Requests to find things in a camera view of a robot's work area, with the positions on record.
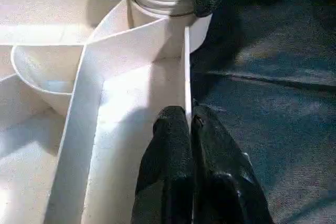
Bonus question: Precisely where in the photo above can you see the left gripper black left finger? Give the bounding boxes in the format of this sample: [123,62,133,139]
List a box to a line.
[130,105,195,224]

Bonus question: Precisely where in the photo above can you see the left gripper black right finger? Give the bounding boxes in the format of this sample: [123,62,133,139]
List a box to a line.
[191,99,275,224]

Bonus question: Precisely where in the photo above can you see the white plastic table top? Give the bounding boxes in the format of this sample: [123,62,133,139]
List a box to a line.
[0,0,213,224]

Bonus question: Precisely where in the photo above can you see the black cloth mat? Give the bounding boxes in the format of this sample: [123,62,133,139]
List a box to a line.
[0,0,336,224]

